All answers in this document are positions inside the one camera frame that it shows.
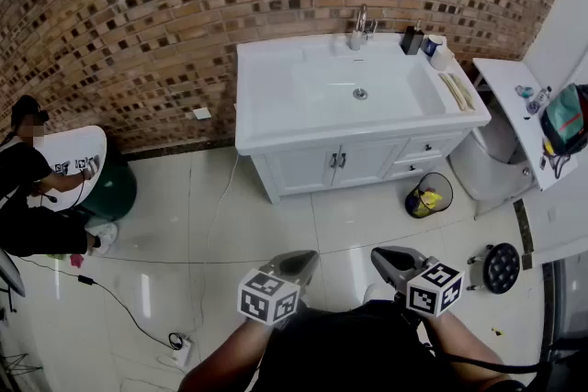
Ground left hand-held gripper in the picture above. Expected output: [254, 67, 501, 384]
[237, 250, 320, 327]

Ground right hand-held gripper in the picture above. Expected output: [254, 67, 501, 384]
[370, 245, 466, 319]

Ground white cabinet door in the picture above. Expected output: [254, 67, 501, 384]
[333, 140, 406, 189]
[274, 145, 340, 195]

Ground person's left forearm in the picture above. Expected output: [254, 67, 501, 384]
[177, 315, 277, 392]

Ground person's right forearm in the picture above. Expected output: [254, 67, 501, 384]
[421, 309, 512, 385]

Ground glass door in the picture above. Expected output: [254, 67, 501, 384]
[541, 250, 588, 366]

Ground person's white right shoe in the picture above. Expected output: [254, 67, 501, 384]
[361, 283, 392, 305]

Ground person's white shoe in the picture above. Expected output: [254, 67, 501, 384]
[361, 283, 392, 305]
[90, 221, 119, 256]

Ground black round rolling stool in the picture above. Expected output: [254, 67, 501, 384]
[467, 242, 522, 296]

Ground yellow packet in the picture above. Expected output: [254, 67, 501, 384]
[414, 189, 444, 213]

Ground person's black clothing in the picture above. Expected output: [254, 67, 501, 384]
[254, 298, 527, 392]

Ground white power strip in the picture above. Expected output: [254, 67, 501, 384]
[168, 332, 195, 367]

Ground white toilet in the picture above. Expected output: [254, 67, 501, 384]
[448, 126, 537, 204]

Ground green bathtub base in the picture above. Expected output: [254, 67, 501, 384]
[81, 150, 139, 219]

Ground white ceramic sink basin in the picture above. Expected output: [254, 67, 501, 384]
[234, 31, 492, 155]

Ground beige comb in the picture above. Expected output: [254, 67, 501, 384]
[452, 73, 477, 111]
[438, 72, 466, 111]

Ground teal and black bag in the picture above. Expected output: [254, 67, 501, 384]
[539, 83, 588, 158]

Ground clear water bottle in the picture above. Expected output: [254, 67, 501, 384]
[526, 85, 553, 116]

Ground white shelf board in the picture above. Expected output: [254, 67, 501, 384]
[472, 56, 581, 193]

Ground white cup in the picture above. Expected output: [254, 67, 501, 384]
[430, 45, 457, 73]

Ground blue cup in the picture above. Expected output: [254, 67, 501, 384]
[421, 34, 445, 58]

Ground black soap dispenser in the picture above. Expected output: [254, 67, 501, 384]
[400, 19, 425, 57]

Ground chrome faucet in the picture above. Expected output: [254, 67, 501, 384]
[348, 4, 379, 52]

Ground white floor cable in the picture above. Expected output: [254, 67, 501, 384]
[85, 153, 241, 336]

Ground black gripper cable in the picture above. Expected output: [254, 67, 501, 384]
[412, 310, 546, 378]

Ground black wire waste bin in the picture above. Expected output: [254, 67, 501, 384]
[404, 172, 455, 219]

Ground black floor cable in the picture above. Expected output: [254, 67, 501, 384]
[16, 255, 185, 350]

